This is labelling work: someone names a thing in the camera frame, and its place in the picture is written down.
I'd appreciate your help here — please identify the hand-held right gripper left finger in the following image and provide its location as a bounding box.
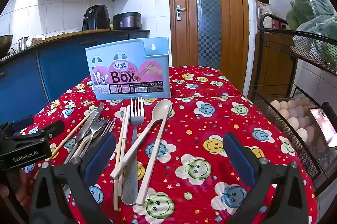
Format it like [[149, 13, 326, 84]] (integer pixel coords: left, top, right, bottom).
[[29, 133, 117, 224]]

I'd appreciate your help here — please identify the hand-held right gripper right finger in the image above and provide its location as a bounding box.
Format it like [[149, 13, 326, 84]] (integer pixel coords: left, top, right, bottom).
[[222, 132, 309, 224]]

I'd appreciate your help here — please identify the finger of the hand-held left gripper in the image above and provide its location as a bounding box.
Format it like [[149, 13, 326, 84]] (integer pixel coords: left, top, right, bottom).
[[7, 120, 65, 141], [0, 115, 35, 135]]

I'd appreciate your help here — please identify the long wooden chopstick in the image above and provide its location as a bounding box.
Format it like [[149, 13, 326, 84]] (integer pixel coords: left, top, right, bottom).
[[33, 110, 98, 179]]

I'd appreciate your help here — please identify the white cutlery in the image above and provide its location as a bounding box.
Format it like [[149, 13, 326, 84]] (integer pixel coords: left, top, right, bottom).
[[76, 117, 110, 158]]

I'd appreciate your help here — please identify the silver table knife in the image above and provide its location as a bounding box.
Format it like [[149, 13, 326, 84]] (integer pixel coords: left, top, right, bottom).
[[63, 103, 105, 164]]

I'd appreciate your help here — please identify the large silver fork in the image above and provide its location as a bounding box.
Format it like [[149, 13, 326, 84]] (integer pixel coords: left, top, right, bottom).
[[122, 97, 145, 205]]

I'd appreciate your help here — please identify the beige plastic spoon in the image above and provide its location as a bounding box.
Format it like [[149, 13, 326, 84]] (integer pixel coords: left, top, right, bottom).
[[110, 99, 173, 179]]

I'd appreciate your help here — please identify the light blue plastic utensil box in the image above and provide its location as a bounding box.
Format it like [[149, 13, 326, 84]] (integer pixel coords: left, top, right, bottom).
[[85, 37, 172, 101]]

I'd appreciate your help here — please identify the person's left hand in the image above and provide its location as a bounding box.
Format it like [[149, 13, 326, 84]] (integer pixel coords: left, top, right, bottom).
[[0, 169, 30, 204]]

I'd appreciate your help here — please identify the red smiley printed tablecloth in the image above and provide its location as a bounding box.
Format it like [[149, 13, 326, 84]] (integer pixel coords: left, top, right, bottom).
[[20, 66, 319, 224]]

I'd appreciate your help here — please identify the blue kitchen counter cabinet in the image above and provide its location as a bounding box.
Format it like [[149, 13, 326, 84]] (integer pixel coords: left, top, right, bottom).
[[0, 29, 150, 132]]

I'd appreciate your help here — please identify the pile of eggs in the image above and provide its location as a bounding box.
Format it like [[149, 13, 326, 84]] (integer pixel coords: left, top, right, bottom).
[[270, 97, 324, 151]]

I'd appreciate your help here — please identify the steel kettle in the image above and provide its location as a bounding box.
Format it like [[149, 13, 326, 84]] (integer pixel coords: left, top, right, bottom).
[[17, 37, 29, 52]]

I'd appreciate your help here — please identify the metal wok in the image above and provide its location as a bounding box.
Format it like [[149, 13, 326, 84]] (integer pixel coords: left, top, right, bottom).
[[0, 35, 13, 58]]

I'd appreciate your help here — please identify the crumpled white bag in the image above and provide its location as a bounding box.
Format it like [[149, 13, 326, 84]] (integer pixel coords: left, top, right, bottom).
[[26, 35, 48, 46]]

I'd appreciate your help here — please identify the wooden shelf cabinet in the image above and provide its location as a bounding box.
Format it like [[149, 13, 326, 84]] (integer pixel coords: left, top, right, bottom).
[[251, 0, 298, 103]]

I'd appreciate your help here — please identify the black air fryer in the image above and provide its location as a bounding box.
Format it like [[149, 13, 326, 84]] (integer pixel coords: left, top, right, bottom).
[[82, 5, 111, 31]]

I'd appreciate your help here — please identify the dark rice cooker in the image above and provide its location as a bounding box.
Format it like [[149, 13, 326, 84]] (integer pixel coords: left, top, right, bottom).
[[113, 12, 143, 30]]

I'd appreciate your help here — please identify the wooden door with glass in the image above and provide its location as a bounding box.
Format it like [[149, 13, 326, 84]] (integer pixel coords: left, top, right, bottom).
[[167, 0, 250, 93]]

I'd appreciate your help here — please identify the bag of green vegetables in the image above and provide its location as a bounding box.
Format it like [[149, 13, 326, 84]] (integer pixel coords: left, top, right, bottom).
[[286, 0, 337, 66]]

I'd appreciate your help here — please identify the black wire rack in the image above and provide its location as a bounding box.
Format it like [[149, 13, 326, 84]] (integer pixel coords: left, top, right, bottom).
[[251, 13, 337, 198]]

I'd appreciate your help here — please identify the silver door handle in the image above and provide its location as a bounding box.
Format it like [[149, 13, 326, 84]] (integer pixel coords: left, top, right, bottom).
[[176, 5, 186, 21]]

